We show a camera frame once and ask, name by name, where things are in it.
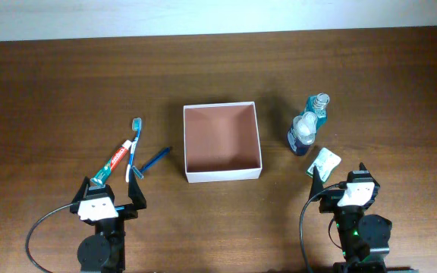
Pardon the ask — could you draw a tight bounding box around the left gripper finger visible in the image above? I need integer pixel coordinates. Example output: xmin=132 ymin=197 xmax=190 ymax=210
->
xmin=71 ymin=177 xmax=90 ymax=204
xmin=128 ymin=172 xmax=146 ymax=209

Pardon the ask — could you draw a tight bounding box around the blue disposable razor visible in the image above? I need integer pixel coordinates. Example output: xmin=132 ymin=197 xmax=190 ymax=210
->
xmin=131 ymin=146 xmax=172 ymax=179

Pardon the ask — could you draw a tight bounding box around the white green soap packet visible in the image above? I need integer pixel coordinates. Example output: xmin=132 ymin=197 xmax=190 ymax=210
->
xmin=306 ymin=148 xmax=341 ymax=183

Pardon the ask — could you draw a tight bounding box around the red green toothpaste tube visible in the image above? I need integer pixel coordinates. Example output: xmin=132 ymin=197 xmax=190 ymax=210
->
xmin=90 ymin=140 xmax=131 ymax=186

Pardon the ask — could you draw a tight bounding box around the blue white toothbrush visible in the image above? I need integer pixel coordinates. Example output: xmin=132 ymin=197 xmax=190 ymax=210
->
xmin=125 ymin=118 xmax=142 ymax=183

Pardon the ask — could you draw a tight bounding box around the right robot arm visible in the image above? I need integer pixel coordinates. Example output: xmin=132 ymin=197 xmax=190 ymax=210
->
xmin=299 ymin=164 xmax=415 ymax=273

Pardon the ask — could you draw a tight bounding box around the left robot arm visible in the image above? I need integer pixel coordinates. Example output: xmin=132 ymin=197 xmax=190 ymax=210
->
xmin=70 ymin=174 xmax=147 ymax=273

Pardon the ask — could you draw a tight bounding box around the dark blue foam pump bottle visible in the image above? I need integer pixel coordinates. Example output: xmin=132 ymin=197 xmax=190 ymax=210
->
xmin=287 ymin=111 xmax=318 ymax=156

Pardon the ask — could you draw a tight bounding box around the teal mouthwash bottle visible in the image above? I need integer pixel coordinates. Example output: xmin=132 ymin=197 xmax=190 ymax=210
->
xmin=303 ymin=93 xmax=330 ymax=130

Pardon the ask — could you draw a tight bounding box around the pink cardboard box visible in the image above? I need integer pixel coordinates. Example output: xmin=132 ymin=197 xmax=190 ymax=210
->
xmin=183 ymin=102 xmax=263 ymax=184

